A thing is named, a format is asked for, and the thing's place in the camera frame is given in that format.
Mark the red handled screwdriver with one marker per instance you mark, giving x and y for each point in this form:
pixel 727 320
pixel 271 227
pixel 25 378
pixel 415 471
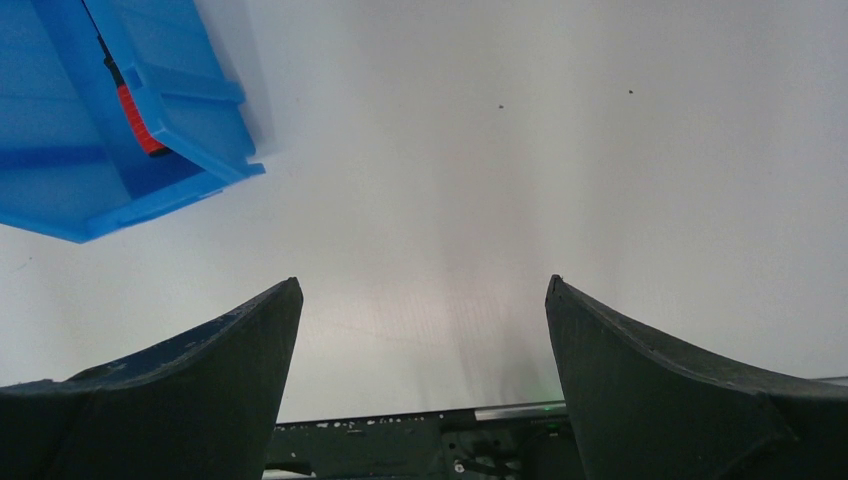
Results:
pixel 149 145

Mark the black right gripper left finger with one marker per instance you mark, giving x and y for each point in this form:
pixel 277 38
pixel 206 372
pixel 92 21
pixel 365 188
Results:
pixel 200 405

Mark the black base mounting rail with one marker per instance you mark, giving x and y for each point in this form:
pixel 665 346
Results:
pixel 523 441

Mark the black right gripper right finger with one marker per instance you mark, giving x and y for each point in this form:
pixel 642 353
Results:
pixel 644 404

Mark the blue plastic bin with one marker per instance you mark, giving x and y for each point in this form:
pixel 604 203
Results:
pixel 70 165

